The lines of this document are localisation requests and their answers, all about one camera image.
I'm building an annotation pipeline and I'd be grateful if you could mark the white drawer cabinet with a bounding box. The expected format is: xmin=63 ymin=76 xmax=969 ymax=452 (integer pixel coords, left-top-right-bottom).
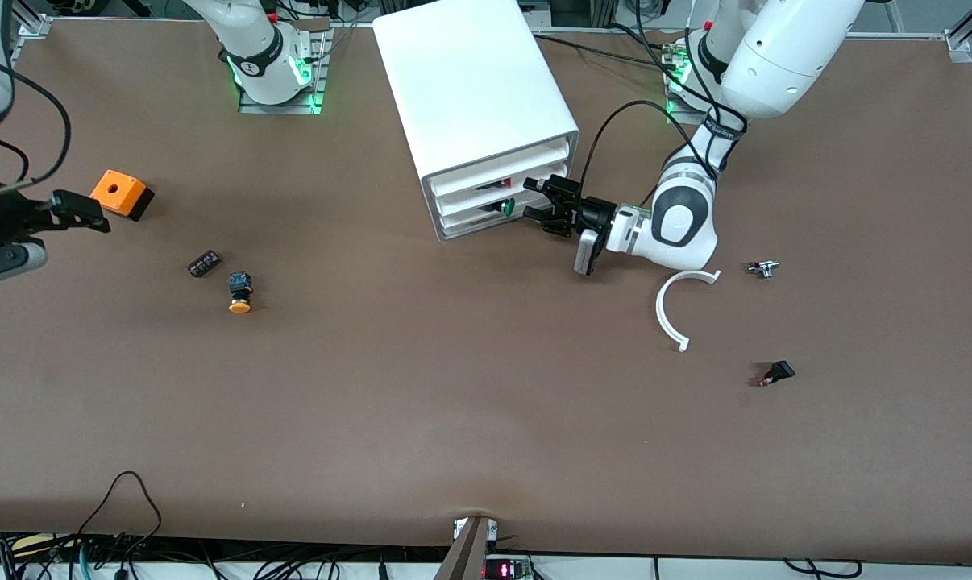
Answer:
xmin=372 ymin=0 xmax=581 ymax=242

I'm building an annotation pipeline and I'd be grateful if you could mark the orange push button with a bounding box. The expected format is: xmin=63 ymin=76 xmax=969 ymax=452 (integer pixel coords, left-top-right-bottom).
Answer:
xmin=227 ymin=272 xmax=254 ymax=314

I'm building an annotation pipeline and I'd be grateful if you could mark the white curved plastic piece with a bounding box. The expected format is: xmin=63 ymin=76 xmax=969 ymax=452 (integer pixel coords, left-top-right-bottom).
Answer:
xmin=655 ymin=269 xmax=722 ymax=353

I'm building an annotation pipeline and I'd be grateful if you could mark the small red display module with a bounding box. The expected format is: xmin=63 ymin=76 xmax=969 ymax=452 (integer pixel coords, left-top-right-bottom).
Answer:
xmin=483 ymin=556 xmax=533 ymax=580

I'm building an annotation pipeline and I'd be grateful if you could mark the orange button enclosure box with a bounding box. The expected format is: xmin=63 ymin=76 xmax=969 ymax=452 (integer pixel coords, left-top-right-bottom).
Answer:
xmin=89 ymin=169 xmax=156 ymax=222

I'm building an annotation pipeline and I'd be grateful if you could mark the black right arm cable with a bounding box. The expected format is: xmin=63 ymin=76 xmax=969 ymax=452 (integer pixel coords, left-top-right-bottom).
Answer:
xmin=0 ymin=50 xmax=73 ymax=194

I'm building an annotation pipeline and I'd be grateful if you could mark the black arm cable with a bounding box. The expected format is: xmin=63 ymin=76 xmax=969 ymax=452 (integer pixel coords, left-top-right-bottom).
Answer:
xmin=0 ymin=50 xmax=73 ymax=194
xmin=580 ymin=0 xmax=749 ymax=198

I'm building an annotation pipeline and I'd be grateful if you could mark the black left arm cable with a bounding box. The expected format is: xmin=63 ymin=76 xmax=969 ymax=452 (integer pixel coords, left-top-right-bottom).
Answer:
xmin=580 ymin=0 xmax=749 ymax=198

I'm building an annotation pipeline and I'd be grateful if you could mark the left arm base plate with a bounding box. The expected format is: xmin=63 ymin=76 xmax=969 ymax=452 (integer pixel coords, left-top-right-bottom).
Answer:
xmin=665 ymin=81 xmax=751 ymax=127

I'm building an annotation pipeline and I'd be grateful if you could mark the black table power cable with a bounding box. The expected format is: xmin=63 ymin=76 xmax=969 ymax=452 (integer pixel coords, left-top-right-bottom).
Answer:
xmin=533 ymin=32 xmax=682 ymax=73

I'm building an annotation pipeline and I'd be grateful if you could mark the aluminium frame rail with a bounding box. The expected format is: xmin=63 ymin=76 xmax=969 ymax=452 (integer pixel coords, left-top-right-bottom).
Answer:
xmin=6 ymin=0 xmax=53 ymax=65
xmin=845 ymin=31 xmax=972 ymax=64

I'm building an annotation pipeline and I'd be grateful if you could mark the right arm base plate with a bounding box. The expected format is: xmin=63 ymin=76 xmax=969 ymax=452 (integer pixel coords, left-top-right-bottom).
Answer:
xmin=238 ymin=23 xmax=327 ymax=115

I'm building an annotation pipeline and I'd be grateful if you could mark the thin black looped cable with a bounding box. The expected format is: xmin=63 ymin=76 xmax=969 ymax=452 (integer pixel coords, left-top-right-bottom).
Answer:
xmin=75 ymin=471 xmax=164 ymax=557

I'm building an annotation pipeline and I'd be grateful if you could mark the brown camera mount post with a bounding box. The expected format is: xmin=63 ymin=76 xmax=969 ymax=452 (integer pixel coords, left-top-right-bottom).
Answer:
xmin=434 ymin=516 xmax=499 ymax=580

